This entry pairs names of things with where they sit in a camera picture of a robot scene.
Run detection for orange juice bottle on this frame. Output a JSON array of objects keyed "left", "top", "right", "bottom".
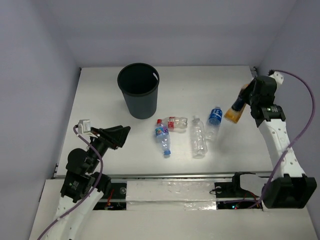
[{"left": 224, "top": 84, "right": 248, "bottom": 124}]

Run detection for blue label water bottle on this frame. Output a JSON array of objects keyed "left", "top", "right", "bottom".
[{"left": 206, "top": 106, "right": 223, "bottom": 142}]

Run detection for colourful label blue cap bottle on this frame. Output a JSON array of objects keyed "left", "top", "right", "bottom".
[{"left": 155, "top": 124, "right": 171, "bottom": 157}]

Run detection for red label clear bottle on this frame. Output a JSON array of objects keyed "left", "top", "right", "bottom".
[{"left": 157, "top": 116, "right": 188, "bottom": 133}]

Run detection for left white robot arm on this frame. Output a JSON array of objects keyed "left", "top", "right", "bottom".
[{"left": 44, "top": 120, "right": 131, "bottom": 240}]

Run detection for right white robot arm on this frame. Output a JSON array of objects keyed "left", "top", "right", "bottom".
[{"left": 224, "top": 70, "right": 317, "bottom": 209}]

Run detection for black plastic waste bin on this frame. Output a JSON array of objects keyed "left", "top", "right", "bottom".
[{"left": 117, "top": 63, "right": 160, "bottom": 120}]

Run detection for clear unlabelled plastic bottle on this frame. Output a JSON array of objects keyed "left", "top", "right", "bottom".
[{"left": 190, "top": 115, "right": 208, "bottom": 159}]

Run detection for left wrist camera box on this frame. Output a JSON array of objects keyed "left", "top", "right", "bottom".
[{"left": 73, "top": 119, "right": 92, "bottom": 136}]

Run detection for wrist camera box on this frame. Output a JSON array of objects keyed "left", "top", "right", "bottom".
[
  {"left": 268, "top": 69, "right": 284, "bottom": 86},
  {"left": 73, "top": 119, "right": 92, "bottom": 136}
]

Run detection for metal rail right side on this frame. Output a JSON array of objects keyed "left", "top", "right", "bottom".
[{"left": 250, "top": 66, "right": 288, "bottom": 171}]

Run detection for metal rail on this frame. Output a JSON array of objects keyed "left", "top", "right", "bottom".
[
  {"left": 250, "top": 66, "right": 288, "bottom": 171},
  {"left": 51, "top": 171, "right": 272, "bottom": 179}
]

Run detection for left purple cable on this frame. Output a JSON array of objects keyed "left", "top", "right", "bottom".
[{"left": 37, "top": 124, "right": 104, "bottom": 240}]

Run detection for purple cable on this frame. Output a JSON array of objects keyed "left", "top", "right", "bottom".
[
  {"left": 233, "top": 70, "right": 316, "bottom": 210},
  {"left": 37, "top": 124, "right": 104, "bottom": 240}
]

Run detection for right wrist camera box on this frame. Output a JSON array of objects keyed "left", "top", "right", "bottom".
[{"left": 268, "top": 69, "right": 284, "bottom": 86}]

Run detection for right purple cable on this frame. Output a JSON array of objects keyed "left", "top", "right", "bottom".
[{"left": 233, "top": 70, "right": 316, "bottom": 210}]

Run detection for metal rail front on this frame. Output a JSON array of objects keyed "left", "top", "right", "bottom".
[{"left": 51, "top": 171, "right": 272, "bottom": 179}]

